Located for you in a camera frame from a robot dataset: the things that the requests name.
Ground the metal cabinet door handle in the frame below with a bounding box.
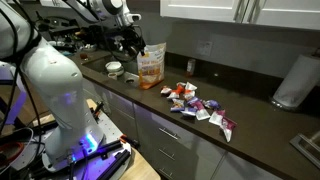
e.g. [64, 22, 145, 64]
[233, 0, 245, 23]
[248, 0, 264, 24]

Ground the grey base cabinet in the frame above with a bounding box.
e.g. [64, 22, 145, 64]
[81, 78, 284, 180]

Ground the white bowl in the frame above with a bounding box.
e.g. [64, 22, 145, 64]
[105, 60, 124, 74]

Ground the wooden table top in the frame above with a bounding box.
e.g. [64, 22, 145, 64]
[33, 98, 162, 180]

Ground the white orange snack pack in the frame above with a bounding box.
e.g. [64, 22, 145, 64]
[166, 90, 181, 101]

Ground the orange handled clamp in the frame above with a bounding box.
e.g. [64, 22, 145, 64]
[119, 133, 140, 150]

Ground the dark purple snack pack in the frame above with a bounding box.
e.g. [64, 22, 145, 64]
[203, 99, 223, 111]

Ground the orange white stand-up bag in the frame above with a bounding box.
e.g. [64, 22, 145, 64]
[137, 42, 167, 90]

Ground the long maroon white snack pack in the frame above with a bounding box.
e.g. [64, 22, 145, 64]
[219, 116, 238, 143]

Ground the stainless kitchen sink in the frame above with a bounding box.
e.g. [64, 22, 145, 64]
[81, 54, 141, 88]

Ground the purple nut mix snack pack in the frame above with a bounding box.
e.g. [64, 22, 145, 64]
[170, 98, 186, 113]

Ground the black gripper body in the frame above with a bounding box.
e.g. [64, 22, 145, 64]
[114, 24, 144, 57]

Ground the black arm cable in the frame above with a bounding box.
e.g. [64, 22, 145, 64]
[0, 6, 44, 141]

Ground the white wall outlet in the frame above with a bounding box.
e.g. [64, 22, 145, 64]
[196, 39, 213, 57]

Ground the purple white snack pack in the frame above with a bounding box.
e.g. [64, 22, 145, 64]
[180, 106, 198, 118]

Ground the black red clamp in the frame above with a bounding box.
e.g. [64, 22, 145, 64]
[91, 101, 105, 122]

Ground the glass with brown liquid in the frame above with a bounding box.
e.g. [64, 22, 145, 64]
[79, 51, 90, 62]

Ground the white paper towel roll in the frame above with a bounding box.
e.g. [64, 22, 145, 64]
[272, 53, 320, 108]

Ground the dark kitchen appliance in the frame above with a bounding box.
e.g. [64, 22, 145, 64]
[83, 24, 112, 48]

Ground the metal drawer handle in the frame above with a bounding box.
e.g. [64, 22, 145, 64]
[158, 127, 180, 141]
[157, 148, 176, 161]
[158, 167, 175, 180]

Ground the black metal bar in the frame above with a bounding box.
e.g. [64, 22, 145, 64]
[96, 148, 131, 180]

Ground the metal paper towel holder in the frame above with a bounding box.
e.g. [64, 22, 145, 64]
[269, 46, 320, 112]

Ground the white perforated mounting plate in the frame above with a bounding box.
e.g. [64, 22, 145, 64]
[19, 111, 133, 180]

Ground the small purple snack pack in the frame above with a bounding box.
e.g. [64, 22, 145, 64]
[186, 96, 201, 107]

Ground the stainless steel basin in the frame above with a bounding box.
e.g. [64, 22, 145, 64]
[289, 129, 320, 170]

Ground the white upper cabinet door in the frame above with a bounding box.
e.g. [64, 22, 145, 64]
[159, 0, 246, 24]
[243, 0, 320, 31]

